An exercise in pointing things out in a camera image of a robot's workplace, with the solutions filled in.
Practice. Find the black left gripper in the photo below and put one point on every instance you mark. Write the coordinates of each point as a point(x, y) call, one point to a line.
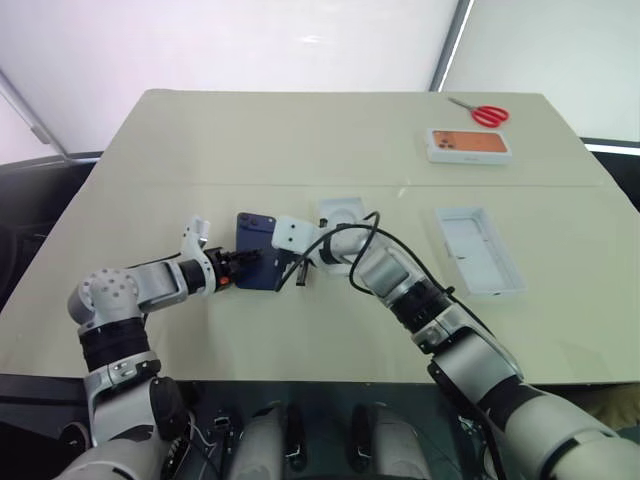
point(220, 265)

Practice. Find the grey metal frame pole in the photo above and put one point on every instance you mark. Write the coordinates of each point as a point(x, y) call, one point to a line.
point(450, 47)
point(29, 119)

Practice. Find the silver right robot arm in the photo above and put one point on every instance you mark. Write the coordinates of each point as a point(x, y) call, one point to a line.
point(480, 360)

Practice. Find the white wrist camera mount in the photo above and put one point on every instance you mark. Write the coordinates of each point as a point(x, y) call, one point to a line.
point(292, 232)
point(193, 244)

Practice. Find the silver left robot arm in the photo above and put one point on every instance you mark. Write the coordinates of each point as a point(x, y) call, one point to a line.
point(150, 285)

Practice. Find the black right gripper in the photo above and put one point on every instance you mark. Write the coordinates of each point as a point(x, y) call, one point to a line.
point(301, 274)

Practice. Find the empty white box tray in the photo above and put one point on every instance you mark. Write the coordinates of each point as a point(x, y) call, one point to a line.
point(480, 260)

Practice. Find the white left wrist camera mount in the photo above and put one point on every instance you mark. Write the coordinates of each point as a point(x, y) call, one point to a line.
point(193, 244)

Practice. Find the dark blue smartphone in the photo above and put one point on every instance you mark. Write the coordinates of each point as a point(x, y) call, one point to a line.
point(250, 232)

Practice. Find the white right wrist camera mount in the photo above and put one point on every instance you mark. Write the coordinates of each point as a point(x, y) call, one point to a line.
point(292, 232)

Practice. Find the white box with orange print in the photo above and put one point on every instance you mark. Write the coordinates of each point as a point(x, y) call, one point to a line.
point(470, 143)

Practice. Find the grey rounded robot leg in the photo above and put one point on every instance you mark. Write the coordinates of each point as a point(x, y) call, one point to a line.
point(260, 445)
point(395, 445)

